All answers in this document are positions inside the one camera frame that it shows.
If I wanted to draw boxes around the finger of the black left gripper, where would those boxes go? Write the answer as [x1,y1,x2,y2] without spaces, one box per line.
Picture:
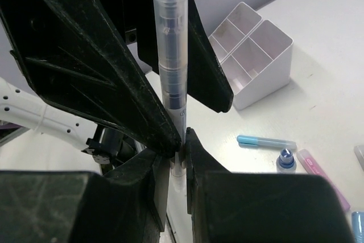
[187,0,233,113]

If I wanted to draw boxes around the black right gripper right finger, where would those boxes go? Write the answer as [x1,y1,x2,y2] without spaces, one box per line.
[185,128,354,242]

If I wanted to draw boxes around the blue highlighter marker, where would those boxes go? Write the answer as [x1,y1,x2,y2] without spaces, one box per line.
[237,135,297,150]

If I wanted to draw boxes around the blue transparent case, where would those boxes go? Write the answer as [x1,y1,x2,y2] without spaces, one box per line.
[351,211,364,243]

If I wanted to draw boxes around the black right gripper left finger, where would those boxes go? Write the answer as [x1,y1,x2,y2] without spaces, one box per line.
[1,149,169,242]

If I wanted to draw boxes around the white compartment organizer box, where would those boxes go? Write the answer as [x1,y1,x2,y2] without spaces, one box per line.
[209,2,293,110]

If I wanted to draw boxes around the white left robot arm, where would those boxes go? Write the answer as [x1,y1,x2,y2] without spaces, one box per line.
[1,0,233,158]

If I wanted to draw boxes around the small blue-capped bottle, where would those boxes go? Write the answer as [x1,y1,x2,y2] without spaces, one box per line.
[276,149,296,174]

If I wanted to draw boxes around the clear dark pen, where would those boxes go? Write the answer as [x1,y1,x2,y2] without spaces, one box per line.
[154,0,188,192]

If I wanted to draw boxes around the orange capped marker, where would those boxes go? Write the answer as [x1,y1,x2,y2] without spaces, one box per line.
[354,145,364,170]

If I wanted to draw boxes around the purple pink case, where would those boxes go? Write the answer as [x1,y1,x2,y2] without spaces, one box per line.
[297,149,350,212]

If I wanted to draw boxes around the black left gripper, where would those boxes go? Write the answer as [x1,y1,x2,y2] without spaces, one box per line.
[1,0,181,158]

